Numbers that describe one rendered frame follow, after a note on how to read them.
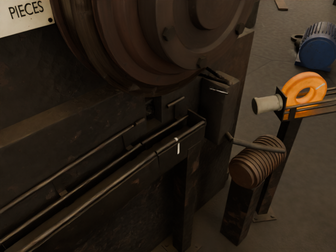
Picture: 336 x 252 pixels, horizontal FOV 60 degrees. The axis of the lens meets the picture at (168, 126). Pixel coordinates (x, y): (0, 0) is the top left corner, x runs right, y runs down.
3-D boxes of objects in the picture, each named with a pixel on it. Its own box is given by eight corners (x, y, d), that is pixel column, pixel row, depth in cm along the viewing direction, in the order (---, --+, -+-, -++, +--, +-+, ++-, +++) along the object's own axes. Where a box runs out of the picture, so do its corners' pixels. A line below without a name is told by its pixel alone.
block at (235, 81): (195, 132, 108) (199, 75, 92) (209, 123, 112) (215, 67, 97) (217, 147, 102) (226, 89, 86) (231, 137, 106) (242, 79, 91)
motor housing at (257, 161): (213, 234, 137) (228, 153, 103) (240, 207, 149) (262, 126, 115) (235, 254, 130) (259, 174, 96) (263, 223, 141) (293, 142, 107)
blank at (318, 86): (289, 115, 110) (293, 120, 107) (272, 90, 101) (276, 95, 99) (328, 90, 105) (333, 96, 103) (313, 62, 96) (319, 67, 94)
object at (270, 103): (250, 108, 107) (252, 94, 103) (274, 104, 107) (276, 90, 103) (256, 118, 102) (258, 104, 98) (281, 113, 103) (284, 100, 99)
